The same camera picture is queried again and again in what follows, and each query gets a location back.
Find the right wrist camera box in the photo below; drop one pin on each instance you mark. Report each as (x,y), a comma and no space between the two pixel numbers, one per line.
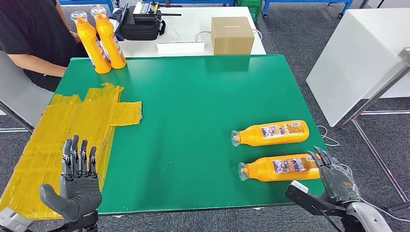
(301,200)

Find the person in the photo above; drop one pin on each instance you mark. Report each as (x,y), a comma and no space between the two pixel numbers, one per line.
(25,32)

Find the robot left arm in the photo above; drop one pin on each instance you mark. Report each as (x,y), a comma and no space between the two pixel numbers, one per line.
(80,225)

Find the metal stand frame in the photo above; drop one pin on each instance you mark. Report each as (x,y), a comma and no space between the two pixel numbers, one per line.
(378,95)

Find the flat white box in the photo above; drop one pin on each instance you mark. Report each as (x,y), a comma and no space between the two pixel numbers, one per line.
(180,48)

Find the person's left hand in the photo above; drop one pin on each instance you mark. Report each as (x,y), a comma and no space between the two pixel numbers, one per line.
(75,36)

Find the remote controller with antennas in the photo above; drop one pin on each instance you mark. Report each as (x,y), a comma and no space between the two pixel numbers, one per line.
(144,9)

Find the blue metal rack frame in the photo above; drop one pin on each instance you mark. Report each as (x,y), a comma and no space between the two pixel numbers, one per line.
(304,1)
(198,2)
(86,1)

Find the orange plastic bottle clear cap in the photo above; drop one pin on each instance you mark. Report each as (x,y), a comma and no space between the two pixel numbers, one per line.
(93,48)
(272,134)
(272,168)
(110,44)

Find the dark blue cloth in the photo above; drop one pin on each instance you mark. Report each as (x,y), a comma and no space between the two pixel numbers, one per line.
(119,28)

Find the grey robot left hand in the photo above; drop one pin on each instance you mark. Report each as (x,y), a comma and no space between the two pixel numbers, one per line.
(80,195)

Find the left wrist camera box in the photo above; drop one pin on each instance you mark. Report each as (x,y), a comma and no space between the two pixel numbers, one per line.
(12,221)

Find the brown cardboard box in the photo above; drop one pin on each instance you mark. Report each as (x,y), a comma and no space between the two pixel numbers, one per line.
(233,36)

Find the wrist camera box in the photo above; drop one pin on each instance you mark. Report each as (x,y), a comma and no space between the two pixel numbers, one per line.
(12,221)
(301,200)

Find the person's left forearm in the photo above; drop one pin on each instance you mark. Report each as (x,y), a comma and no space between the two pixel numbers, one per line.
(64,14)

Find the white table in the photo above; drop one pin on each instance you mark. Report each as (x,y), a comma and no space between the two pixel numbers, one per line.
(352,57)

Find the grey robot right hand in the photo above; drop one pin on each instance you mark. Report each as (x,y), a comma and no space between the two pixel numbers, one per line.
(339,185)

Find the white desk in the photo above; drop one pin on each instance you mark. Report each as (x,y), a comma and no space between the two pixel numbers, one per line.
(189,25)

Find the yellow tape sheet patch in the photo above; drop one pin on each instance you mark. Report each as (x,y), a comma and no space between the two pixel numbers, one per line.
(64,121)

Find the green plastic crate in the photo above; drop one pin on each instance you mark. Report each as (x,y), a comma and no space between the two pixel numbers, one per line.
(251,8)

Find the person's right forearm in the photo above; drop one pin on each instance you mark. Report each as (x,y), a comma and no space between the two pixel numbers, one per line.
(35,65)

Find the black carrying case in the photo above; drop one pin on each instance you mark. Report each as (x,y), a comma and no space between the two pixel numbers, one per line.
(141,30)

